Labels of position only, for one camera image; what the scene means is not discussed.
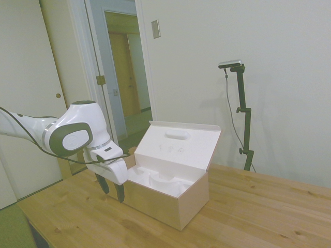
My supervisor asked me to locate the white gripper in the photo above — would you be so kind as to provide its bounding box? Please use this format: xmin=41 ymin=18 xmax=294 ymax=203
xmin=83 ymin=150 xmax=129 ymax=204

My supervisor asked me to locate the open white cardboard box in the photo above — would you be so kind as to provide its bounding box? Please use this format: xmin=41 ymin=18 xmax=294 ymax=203
xmin=108 ymin=120 xmax=222 ymax=231

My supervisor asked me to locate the white open door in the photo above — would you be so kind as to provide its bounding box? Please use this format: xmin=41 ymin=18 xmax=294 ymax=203
xmin=85 ymin=0 xmax=128 ymax=143

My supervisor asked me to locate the wooden hallway door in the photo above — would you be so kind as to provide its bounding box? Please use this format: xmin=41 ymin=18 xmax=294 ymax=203
xmin=108 ymin=32 xmax=136 ymax=119

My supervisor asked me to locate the white closet door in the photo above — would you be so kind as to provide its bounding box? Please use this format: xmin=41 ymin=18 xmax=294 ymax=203
xmin=0 ymin=0 xmax=88 ymax=207

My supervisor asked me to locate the black camera stand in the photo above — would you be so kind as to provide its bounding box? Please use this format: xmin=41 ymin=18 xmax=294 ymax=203
xmin=230 ymin=64 xmax=254 ymax=172

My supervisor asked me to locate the white light switch plate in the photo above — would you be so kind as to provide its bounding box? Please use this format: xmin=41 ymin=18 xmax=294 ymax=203
xmin=151 ymin=19 xmax=161 ymax=39

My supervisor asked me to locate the grey camera on stand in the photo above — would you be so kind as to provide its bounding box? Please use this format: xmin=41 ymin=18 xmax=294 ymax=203
xmin=218 ymin=59 xmax=244 ymax=69

